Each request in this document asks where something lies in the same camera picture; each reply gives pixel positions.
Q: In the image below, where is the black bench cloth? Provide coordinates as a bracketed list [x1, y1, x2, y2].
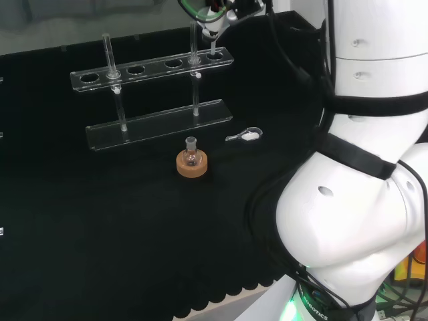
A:
[0, 9, 330, 321]

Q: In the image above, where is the small round-bottom glass flask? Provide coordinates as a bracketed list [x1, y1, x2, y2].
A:
[185, 136, 199, 167]

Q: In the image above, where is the cork ring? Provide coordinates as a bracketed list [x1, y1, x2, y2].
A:
[175, 149, 209, 179]

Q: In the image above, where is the small glass weighing funnel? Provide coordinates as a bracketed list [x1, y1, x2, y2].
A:
[225, 126, 263, 143]

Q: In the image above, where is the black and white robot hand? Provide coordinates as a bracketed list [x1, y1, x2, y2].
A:
[177, 0, 268, 23]

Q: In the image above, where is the clear acrylic funnel stand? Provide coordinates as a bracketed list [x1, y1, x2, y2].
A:
[69, 21, 235, 152]

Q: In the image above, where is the yellow stop button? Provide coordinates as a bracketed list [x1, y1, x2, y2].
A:
[394, 240, 428, 285]

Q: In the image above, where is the clear plastic funnel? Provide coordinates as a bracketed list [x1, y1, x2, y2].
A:
[195, 5, 232, 56]

